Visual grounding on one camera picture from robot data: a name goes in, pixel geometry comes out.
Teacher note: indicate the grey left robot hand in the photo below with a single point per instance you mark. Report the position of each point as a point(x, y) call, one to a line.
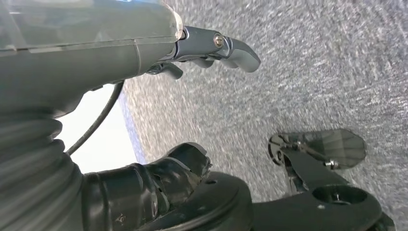
point(79, 54)

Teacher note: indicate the grey robot foot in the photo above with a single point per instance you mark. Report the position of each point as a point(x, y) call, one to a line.
point(338, 148)

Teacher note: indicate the black robot leg frame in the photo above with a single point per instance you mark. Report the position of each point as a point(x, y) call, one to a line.
point(287, 210)

